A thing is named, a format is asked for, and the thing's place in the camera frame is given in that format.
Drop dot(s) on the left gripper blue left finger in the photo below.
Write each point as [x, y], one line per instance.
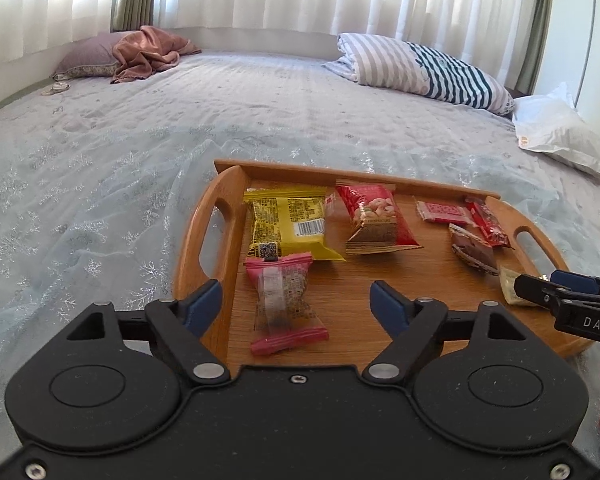
[177, 327]

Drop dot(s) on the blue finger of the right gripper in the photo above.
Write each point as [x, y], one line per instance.
[574, 281]

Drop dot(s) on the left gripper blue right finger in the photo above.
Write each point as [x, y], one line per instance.
[414, 327]

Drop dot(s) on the brown chocolate packet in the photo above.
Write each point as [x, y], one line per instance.
[472, 250]

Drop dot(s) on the red chocolate bar packet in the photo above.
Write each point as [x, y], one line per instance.
[486, 222]

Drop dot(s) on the pink clear snack packet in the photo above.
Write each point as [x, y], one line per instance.
[284, 320]

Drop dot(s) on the red nut snack bag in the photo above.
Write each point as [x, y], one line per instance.
[378, 225]

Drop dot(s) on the yellow snack packet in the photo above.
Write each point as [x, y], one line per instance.
[289, 221]

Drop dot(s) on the wooden serving tray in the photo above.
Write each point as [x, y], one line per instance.
[216, 241]

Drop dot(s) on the white pillow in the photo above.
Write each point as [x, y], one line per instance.
[549, 124]

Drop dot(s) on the lace snowflake bedspread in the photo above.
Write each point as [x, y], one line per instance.
[97, 183]

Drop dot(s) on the striped folded quilt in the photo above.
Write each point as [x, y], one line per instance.
[382, 62]

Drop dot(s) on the small object by pillow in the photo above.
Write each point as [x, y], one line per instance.
[56, 88]

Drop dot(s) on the pink crumpled cloth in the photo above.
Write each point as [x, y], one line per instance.
[148, 51]

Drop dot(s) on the purple pillow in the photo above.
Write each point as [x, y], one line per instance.
[91, 57]

